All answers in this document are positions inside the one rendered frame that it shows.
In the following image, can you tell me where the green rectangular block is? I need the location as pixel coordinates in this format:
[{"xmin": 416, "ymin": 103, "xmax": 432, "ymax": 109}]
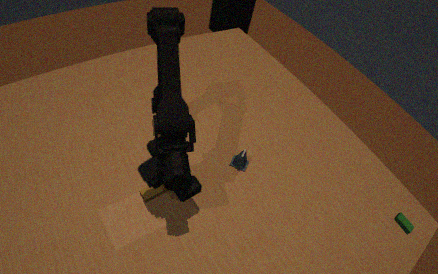
[{"xmin": 394, "ymin": 212, "xmax": 415, "ymax": 234}]

